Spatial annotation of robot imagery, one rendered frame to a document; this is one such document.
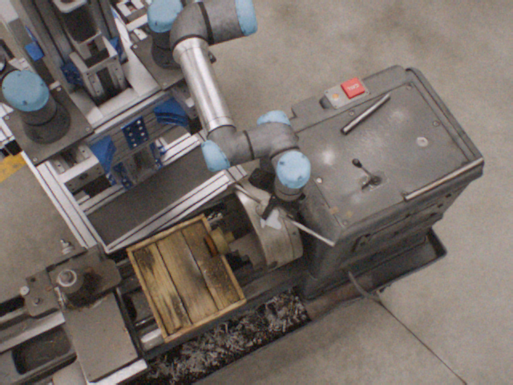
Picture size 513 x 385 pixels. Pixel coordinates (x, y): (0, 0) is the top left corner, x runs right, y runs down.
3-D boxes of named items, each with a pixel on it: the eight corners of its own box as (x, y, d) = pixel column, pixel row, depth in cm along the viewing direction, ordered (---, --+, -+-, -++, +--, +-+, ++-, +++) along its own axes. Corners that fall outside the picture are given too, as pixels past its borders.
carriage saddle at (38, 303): (103, 247, 211) (98, 241, 206) (152, 368, 195) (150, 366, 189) (20, 285, 206) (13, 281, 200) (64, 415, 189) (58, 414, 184)
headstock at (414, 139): (387, 112, 234) (412, 53, 199) (455, 212, 218) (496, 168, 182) (253, 172, 223) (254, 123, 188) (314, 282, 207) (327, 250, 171)
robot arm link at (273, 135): (242, 117, 137) (256, 160, 133) (287, 104, 138) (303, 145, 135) (241, 131, 144) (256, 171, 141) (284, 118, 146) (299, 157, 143)
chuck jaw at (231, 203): (249, 213, 193) (239, 184, 187) (255, 220, 189) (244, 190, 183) (220, 228, 191) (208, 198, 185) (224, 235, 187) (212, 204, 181)
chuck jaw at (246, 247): (259, 228, 189) (276, 258, 183) (260, 235, 193) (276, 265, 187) (228, 243, 187) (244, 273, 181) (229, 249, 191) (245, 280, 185)
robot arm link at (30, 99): (39, 131, 185) (23, 108, 172) (6, 111, 188) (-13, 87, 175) (64, 103, 189) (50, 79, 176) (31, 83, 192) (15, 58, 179)
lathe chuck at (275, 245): (248, 190, 212) (252, 160, 183) (288, 268, 204) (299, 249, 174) (226, 200, 211) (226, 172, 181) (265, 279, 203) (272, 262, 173)
